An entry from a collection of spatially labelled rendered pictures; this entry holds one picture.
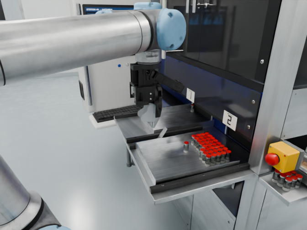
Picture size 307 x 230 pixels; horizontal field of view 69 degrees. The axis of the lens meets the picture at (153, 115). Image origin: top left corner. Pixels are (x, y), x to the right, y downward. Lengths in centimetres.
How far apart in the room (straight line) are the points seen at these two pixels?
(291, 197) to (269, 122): 25
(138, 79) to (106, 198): 154
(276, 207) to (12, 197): 99
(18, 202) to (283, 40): 78
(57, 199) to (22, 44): 193
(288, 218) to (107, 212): 126
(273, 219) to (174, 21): 99
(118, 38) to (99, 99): 122
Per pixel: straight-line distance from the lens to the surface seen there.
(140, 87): 64
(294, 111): 89
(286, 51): 77
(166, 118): 127
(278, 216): 122
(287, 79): 81
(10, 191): 54
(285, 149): 83
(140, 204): 198
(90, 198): 209
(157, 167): 89
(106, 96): 159
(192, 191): 81
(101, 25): 37
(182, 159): 94
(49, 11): 607
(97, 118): 146
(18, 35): 32
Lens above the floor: 142
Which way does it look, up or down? 24 degrees down
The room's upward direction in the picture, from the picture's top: straight up
